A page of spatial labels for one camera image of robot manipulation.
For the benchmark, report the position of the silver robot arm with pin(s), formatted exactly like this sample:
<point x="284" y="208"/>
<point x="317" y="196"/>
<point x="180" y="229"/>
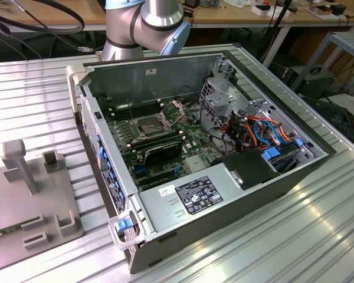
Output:
<point x="153" y="17"/>

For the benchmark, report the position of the CPU socket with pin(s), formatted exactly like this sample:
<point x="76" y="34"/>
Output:
<point x="149" y="126"/>

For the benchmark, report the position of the green motherboard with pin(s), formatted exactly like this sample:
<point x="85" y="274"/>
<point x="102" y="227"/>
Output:
<point x="194" y="135"/>

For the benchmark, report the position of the black graphics card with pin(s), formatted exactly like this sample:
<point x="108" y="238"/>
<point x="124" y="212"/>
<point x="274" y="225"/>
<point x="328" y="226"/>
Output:
<point x="162" y="153"/>

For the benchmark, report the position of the silver chipset heatsink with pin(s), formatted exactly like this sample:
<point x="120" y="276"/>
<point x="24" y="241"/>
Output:
<point x="196" y="163"/>

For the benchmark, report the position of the black expansion slot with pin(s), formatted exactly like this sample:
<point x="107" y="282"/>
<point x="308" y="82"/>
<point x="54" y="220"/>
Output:
<point x="157" y="183"/>
<point x="156" y="177"/>

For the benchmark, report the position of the black RAM slot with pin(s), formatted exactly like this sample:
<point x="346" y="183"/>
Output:
<point x="141" y="114"/>
<point x="141" y="106"/>
<point x="141" y="110"/>
<point x="141" y="103"/>

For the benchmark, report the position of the blue expansion slot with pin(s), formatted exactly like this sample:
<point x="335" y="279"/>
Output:
<point x="139" y="169"/>

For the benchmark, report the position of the silver drive cage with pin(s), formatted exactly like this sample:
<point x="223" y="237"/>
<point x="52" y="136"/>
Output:
<point x="221" y="100"/>

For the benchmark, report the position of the silver power supply unit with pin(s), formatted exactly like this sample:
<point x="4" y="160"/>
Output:
<point x="162" y="206"/>

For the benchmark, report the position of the white case label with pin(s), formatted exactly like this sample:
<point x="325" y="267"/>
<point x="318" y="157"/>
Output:
<point x="150" y="71"/>

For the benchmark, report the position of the black plastic fan shroud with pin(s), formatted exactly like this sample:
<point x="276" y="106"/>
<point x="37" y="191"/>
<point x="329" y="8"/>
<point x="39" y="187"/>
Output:
<point x="247" y="168"/>

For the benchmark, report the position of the blue disk carrier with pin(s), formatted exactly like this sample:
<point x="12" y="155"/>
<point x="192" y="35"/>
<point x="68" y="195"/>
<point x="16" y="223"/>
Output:
<point x="270" y="154"/>

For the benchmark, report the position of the blue case latch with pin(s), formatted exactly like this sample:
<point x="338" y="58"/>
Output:
<point x="121" y="226"/>

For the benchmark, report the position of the open grey PC case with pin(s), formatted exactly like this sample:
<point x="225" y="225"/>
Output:
<point x="224" y="233"/>

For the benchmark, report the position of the small blue clip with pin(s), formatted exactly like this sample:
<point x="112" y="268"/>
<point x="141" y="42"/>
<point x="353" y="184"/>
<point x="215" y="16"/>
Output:
<point x="298" y="143"/>

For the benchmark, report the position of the black equipment case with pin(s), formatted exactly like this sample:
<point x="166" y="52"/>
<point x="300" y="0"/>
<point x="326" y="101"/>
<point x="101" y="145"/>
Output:
<point x="315" y="82"/>

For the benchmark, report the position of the grey parts rack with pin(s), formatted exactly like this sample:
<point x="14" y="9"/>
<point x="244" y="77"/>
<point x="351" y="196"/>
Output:
<point x="32" y="206"/>

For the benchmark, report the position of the white box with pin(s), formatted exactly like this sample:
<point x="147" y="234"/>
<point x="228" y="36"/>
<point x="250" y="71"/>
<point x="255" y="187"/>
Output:
<point x="278" y="12"/>

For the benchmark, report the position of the long wooden desk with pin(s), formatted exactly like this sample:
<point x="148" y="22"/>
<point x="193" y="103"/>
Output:
<point x="299" y="18"/>

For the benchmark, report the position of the brown cardboard box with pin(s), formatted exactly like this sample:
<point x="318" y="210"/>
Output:
<point x="320" y="11"/>

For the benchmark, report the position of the grey slatted side table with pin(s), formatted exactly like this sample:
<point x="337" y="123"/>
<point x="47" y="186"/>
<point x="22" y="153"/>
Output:
<point x="351" y="41"/>

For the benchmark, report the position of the small black device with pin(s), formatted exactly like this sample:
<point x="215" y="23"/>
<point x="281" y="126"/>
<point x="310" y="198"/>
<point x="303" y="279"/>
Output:
<point x="339" y="9"/>

